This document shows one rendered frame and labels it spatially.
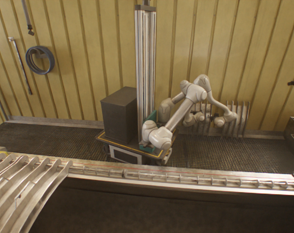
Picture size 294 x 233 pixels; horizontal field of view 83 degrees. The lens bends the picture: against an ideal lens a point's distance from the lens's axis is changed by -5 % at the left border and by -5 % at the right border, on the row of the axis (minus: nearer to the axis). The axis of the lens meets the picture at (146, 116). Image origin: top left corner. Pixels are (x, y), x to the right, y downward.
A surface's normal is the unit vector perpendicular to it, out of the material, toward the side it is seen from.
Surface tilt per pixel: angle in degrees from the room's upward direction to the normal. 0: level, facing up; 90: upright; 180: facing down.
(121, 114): 90
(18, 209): 90
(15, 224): 8
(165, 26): 90
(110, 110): 90
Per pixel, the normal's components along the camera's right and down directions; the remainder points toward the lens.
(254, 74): -0.11, 0.48
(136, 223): -0.09, -0.14
